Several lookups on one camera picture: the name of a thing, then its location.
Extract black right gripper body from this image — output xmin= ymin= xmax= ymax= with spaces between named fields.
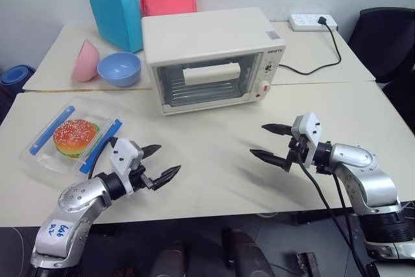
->
xmin=285 ymin=136 xmax=311 ymax=173

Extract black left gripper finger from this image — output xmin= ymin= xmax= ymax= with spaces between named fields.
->
xmin=142 ymin=143 xmax=162 ymax=161
xmin=151 ymin=165 xmax=182 ymax=192

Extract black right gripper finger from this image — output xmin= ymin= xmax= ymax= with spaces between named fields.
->
xmin=249 ymin=149 xmax=289 ymax=173
xmin=261 ymin=123 xmax=294 ymax=138

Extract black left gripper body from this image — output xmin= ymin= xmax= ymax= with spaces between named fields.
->
xmin=130 ymin=163 xmax=154 ymax=193

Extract white oven timer knob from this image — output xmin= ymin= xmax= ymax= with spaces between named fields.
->
xmin=254 ymin=80 xmax=272 ymax=99

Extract clear plastic container blue clips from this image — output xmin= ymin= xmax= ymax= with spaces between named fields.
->
xmin=19 ymin=95 xmax=125 ymax=188

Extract white toaster oven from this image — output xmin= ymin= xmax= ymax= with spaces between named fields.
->
xmin=141 ymin=6 xmax=287 ymax=116

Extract toy hamburger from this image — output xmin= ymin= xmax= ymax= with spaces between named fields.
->
xmin=53 ymin=119 xmax=100 ymax=159

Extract dark rounded shape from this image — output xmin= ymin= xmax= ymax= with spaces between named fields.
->
xmin=152 ymin=241 xmax=187 ymax=277
xmin=223 ymin=228 xmax=276 ymax=277

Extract blue bowl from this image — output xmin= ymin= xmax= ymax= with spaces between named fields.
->
xmin=97 ymin=51 xmax=142 ymax=88

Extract white power strip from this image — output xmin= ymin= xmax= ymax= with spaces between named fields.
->
xmin=289 ymin=13 xmax=339 ymax=32

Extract pink bowl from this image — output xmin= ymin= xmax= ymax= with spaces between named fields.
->
xmin=71 ymin=39 xmax=100 ymax=82

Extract dark rectangular block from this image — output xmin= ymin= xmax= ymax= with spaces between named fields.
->
xmin=296 ymin=251 xmax=322 ymax=277

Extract black office chair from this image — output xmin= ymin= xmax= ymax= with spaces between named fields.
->
xmin=346 ymin=6 xmax=415 ymax=119

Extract blue fabric bag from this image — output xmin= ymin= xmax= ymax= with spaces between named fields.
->
xmin=85 ymin=0 xmax=144 ymax=54

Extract blue rolled mat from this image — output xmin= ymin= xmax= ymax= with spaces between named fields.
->
xmin=0 ymin=65 xmax=37 ymax=96

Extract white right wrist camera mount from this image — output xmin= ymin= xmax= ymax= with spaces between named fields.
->
xmin=290 ymin=112 xmax=325 ymax=168

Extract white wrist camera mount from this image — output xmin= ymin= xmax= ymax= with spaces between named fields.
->
xmin=290 ymin=112 xmax=325 ymax=168
xmin=109 ymin=138 xmax=145 ymax=197

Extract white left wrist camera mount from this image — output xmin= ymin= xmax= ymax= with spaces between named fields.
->
xmin=109 ymin=138 xmax=145 ymax=197

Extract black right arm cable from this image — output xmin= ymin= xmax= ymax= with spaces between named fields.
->
xmin=296 ymin=156 xmax=369 ymax=277

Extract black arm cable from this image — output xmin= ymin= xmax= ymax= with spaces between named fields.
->
xmin=296 ymin=156 xmax=369 ymax=277
xmin=87 ymin=136 xmax=118 ymax=180

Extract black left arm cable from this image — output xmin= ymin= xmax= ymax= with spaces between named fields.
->
xmin=87 ymin=136 xmax=118 ymax=180

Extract white oven door handle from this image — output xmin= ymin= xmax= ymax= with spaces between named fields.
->
xmin=182 ymin=62 xmax=241 ymax=86

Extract black power cord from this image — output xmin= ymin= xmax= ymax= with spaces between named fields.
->
xmin=278 ymin=23 xmax=343 ymax=76

